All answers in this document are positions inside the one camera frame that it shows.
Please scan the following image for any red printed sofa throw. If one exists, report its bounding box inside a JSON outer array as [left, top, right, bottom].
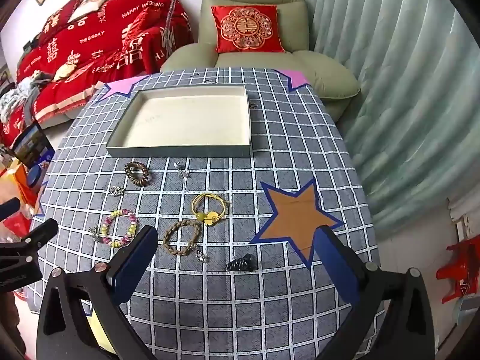
[[0, 0, 196, 147]]

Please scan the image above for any orange star sticker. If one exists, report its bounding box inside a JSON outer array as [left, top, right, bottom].
[[250, 178, 345, 271]]

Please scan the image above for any blue picture box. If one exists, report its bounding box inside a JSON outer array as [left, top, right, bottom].
[[9, 122, 55, 169]]

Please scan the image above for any pale green curtain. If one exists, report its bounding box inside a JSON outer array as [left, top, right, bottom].
[[300, 0, 480, 241]]

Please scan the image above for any brown spiral hair tie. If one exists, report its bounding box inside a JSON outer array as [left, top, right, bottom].
[[124, 161, 151, 187]]

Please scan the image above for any red embroidered cushion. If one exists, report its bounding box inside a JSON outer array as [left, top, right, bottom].
[[211, 5, 286, 54]]

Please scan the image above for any pink yellow beaded bracelet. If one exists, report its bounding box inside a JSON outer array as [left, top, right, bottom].
[[99, 209, 139, 249]]

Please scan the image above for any grey checked tablecloth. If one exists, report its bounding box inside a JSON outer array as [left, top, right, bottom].
[[28, 67, 387, 360]]

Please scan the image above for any grey braided cord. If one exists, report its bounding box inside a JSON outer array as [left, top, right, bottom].
[[162, 0, 187, 58]]

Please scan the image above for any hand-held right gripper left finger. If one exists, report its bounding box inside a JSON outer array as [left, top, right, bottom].
[[36, 225, 160, 360]]

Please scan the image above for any white patterned pillow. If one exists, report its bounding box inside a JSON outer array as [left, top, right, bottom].
[[67, 0, 115, 23]]

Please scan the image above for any black hair claw clip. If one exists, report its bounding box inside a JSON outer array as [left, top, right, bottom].
[[226, 254, 254, 271]]

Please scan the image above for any yellow cord bracelet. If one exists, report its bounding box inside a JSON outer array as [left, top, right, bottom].
[[191, 192, 229, 227]]

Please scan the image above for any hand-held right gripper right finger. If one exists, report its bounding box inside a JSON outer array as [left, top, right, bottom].
[[314, 225, 436, 360]]

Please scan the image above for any orange bag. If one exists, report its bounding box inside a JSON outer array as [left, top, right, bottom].
[[0, 165, 38, 214]]

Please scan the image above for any blue round tin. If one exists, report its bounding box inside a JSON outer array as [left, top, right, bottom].
[[28, 165, 47, 188]]

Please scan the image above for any grey clothes pile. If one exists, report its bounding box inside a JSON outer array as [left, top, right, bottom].
[[0, 71, 53, 121]]

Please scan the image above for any beige plush toy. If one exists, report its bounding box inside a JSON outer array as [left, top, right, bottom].
[[52, 63, 77, 82]]

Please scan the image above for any pink star sticker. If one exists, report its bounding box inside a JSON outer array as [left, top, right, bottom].
[[273, 68, 310, 92], [92, 75, 151, 104]]

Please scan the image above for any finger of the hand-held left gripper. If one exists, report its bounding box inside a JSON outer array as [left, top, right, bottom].
[[0, 218, 59, 271], [0, 196, 22, 221]]

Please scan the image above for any red plastic stool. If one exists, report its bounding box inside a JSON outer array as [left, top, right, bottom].
[[436, 234, 480, 304]]

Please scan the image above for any shallow grey cardboard tray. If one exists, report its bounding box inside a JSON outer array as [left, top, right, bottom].
[[106, 85, 253, 158]]

